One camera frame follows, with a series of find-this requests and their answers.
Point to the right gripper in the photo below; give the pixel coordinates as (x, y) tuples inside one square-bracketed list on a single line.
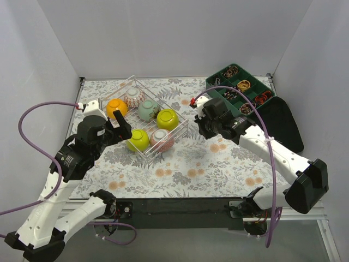
[(204, 126)]

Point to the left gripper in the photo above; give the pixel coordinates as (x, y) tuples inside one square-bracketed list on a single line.
[(114, 132)]

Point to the lime green bowl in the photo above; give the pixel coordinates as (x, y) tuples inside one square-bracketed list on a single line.
[(139, 140), (167, 119)]

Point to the mint green floral bowl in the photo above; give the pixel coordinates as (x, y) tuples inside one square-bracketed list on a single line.
[(148, 110)]

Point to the white wire dish rack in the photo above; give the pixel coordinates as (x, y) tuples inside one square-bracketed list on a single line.
[(157, 128)]

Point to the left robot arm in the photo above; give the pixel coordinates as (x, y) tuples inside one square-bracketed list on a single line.
[(44, 234)]

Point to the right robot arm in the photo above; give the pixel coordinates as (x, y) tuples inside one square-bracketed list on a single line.
[(307, 181)]

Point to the orange bowl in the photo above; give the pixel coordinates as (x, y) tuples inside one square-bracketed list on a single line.
[(114, 105)]

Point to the red diamond patterned bowl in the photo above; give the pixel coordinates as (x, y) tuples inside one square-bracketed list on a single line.
[(133, 97)]

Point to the black floral scrunchie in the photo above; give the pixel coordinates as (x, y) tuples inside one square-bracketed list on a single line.
[(231, 93)]

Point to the pink speckled bowl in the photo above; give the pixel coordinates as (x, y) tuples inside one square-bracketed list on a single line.
[(161, 140)]

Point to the dark patterned scrunchie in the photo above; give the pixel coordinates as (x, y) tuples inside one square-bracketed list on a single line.
[(246, 108)]

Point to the green compartment tray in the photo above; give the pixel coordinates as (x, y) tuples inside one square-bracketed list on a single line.
[(257, 87)]

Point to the yellow patterned scrunchie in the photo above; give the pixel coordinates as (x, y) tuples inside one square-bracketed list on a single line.
[(244, 85)]

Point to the orange black scrunchie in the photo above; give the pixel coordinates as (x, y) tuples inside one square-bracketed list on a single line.
[(263, 97)]

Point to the brown patterned scrunchie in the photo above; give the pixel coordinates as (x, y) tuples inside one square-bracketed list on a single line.
[(230, 71)]

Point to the black cloth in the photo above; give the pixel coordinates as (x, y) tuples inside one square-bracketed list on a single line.
[(280, 124)]

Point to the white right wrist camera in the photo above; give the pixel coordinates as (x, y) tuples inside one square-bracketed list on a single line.
[(198, 104)]

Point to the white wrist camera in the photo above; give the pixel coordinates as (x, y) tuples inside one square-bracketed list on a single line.
[(198, 104), (92, 108)]

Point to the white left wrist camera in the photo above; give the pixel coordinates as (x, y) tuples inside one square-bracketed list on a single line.
[(92, 108)]

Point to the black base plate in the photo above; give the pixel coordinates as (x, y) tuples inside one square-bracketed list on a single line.
[(183, 213)]

